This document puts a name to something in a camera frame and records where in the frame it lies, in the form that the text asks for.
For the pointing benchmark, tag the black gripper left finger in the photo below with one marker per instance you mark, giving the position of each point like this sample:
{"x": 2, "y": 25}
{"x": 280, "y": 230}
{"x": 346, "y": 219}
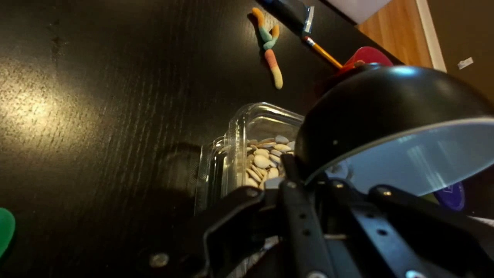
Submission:
{"x": 303, "y": 232}

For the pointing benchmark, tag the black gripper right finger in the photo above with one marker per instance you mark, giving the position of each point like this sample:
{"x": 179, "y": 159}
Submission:
{"x": 411, "y": 241}

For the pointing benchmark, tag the black bowl white inside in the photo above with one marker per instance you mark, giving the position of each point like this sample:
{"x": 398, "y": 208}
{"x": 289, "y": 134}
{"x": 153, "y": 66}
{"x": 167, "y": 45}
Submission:
{"x": 391, "y": 102}

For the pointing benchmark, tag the clear container with grains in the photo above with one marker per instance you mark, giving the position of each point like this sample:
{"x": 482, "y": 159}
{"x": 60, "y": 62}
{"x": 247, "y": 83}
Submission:
{"x": 256, "y": 159}

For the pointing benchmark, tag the red bowl with snacks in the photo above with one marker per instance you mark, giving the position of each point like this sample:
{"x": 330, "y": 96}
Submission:
{"x": 368, "y": 54}

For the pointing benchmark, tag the wooden clothespin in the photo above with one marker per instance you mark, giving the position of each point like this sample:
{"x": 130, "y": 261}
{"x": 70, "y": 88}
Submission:
{"x": 272, "y": 62}

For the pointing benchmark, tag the orange pencil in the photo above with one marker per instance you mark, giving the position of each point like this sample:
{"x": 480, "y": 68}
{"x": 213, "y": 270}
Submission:
{"x": 324, "y": 51}

